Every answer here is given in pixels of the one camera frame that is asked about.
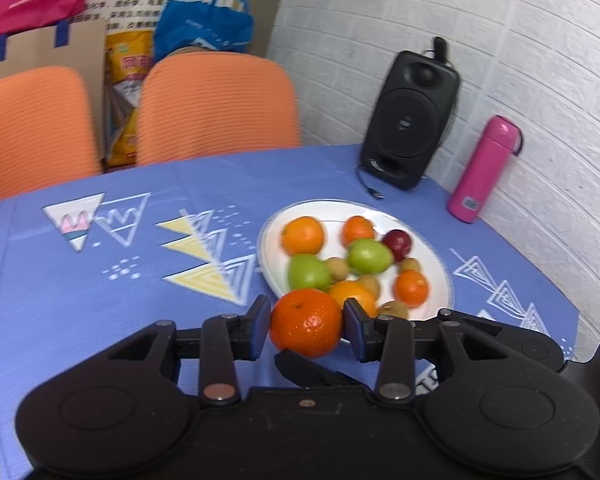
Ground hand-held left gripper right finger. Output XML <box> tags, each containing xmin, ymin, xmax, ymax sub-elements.
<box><xmin>342</xmin><ymin>297</ymin><xmax>522</xmax><ymax>405</ymax></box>

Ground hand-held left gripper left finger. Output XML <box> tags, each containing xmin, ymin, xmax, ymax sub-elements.
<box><xmin>104</xmin><ymin>294</ymin><xmax>273</xmax><ymax>407</ymax></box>

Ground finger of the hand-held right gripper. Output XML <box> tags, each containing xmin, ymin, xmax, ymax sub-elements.
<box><xmin>438</xmin><ymin>308</ymin><xmax>504</xmax><ymax>336</ymax></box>
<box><xmin>274</xmin><ymin>349</ymin><xmax>372</xmax><ymax>387</ymax></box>

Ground orange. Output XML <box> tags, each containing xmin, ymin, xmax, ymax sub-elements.
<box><xmin>327</xmin><ymin>280</ymin><xmax>378</xmax><ymax>318</ymax></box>
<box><xmin>393</xmin><ymin>269</ymin><xmax>429</xmax><ymax>309</ymax></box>
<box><xmin>280</xmin><ymin>216</ymin><xmax>325</xmax><ymax>256</ymax></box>
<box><xmin>341</xmin><ymin>215</ymin><xmax>377</xmax><ymax>247</ymax></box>
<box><xmin>269</xmin><ymin>288</ymin><xmax>344</xmax><ymax>359</ymax></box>

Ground green apple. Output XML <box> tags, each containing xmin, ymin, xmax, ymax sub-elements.
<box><xmin>287</xmin><ymin>254</ymin><xmax>333</xmax><ymax>292</ymax></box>
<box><xmin>346</xmin><ymin>238</ymin><xmax>395</xmax><ymax>276</ymax></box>

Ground red apple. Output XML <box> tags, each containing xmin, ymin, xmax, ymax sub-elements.
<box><xmin>381</xmin><ymin>229</ymin><xmax>412</xmax><ymax>262</ymax></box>

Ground white plate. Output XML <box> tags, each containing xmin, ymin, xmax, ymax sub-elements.
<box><xmin>256</xmin><ymin>200</ymin><xmax>455</xmax><ymax>326</ymax></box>

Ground pink bottle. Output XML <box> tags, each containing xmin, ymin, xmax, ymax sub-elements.
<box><xmin>447</xmin><ymin>115</ymin><xmax>525</xmax><ymax>224</ymax></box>

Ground blue printed tablecloth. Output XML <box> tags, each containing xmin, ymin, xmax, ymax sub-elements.
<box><xmin>0</xmin><ymin>143</ymin><xmax>581</xmax><ymax>480</ymax></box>

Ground black speaker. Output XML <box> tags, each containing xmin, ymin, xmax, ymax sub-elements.
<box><xmin>358</xmin><ymin>50</ymin><xmax>461</xmax><ymax>191</ymax></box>

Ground orange chair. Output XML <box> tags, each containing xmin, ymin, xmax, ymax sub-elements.
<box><xmin>0</xmin><ymin>66</ymin><xmax>103</xmax><ymax>207</ymax></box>
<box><xmin>136</xmin><ymin>53</ymin><xmax>302</xmax><ymax>166</ymax></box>

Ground yellow packet bag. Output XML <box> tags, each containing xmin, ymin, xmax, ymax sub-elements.
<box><xmin>102</xmin><ymin>30</ymin><xmax>156</xmax><ymax>168</ymax></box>

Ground blue shopping bag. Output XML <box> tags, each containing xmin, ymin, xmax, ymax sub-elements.
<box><xmin>153</xmin><ymin>0</ymin><xmax>255</xmax><ymax>63</ymax></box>

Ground black speaker cable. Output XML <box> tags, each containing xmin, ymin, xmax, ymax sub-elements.
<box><xmin>355</xmin><ymin>162</ymin><xmax>386</xmax><ymax>200</ymax></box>

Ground brown paper bag blue handles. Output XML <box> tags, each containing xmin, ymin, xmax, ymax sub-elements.
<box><xmin>0</xmin><ymin>20</ymin><xmax>107</xmax><ymax>91</ymax></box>

